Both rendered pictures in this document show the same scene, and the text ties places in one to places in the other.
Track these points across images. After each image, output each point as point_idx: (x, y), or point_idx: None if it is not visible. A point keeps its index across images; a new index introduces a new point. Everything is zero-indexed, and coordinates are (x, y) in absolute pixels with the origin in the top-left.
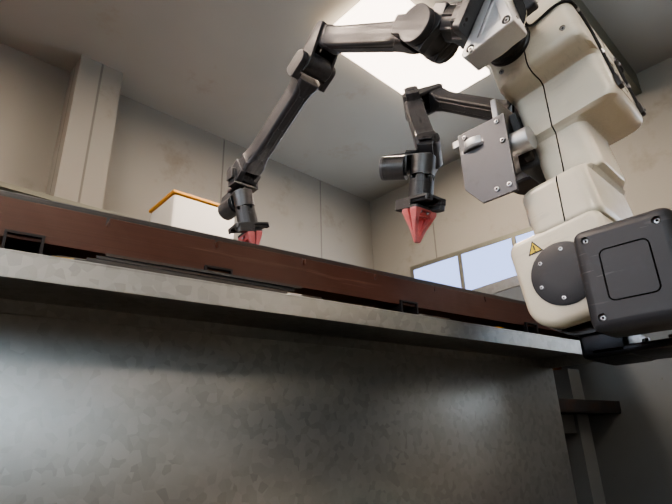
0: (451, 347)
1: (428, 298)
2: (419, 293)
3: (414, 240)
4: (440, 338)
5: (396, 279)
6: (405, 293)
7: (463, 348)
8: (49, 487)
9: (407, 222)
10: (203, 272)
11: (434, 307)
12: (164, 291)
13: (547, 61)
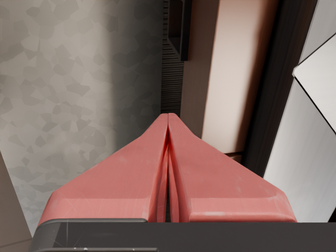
0: (142, 87)
1: (189, 113)
2: (194, 89)
3: (168, 114)
4: (81, 4)
5: (215, 9)
6: (197, 32)
7: (140, 111)
8: None
9: (208, 147)
10: None
11: (182, 116)
12: None
13: None
